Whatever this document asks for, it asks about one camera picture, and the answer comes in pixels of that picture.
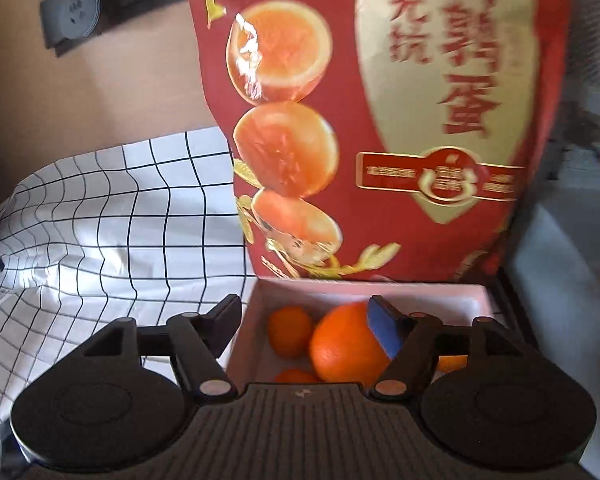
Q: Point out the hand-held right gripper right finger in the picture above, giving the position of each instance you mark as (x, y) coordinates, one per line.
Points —
(385, 327)

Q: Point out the pink cardboard box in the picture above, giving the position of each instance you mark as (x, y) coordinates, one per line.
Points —
(430, 297)

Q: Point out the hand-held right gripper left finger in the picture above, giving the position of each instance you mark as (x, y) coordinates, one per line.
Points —
(220, 325)

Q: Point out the small round orange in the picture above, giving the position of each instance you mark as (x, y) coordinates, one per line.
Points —
(295, 376)

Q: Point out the small oval orange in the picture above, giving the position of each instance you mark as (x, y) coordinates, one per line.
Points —
(290, 332)

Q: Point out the black computer case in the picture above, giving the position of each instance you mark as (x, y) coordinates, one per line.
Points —
(555, 270)

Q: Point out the large orange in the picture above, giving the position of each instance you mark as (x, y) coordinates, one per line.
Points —
(340, 350)

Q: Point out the red snack bag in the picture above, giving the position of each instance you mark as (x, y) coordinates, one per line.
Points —
(430, 110)

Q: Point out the white black checked tablecloth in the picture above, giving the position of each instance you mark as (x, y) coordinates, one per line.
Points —
(105, 240)

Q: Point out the grey wall socket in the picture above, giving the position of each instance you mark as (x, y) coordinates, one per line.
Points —
(72, 12)

